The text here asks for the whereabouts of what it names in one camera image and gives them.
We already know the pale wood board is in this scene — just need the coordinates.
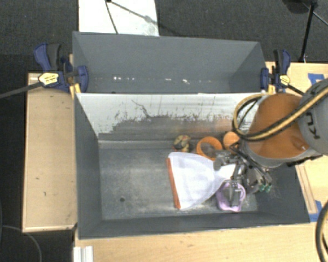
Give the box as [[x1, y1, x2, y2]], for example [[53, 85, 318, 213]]
[[21, 72, 79, 233]]

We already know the white cloth with orange edge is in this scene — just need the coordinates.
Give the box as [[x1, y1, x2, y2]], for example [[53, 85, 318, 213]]
[[166, 151, 236, 211]]

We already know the brown and yellow toy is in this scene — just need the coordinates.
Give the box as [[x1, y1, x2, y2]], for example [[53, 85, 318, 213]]
[[172, 134, 192, 152]]

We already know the grey metal bin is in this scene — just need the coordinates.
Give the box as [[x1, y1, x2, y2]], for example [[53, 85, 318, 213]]
[[72, 31, 311, 240]]

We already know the orange ball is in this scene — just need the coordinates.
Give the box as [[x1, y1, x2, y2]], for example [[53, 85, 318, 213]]
[[222, 131, 241, 150]]

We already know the purple ring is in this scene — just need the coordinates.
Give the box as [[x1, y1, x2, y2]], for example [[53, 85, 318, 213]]
[[215, 180, 248, 213]]

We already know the orange ring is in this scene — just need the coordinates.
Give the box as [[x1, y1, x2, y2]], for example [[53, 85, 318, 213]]
[[195, 136, 224, 161]]

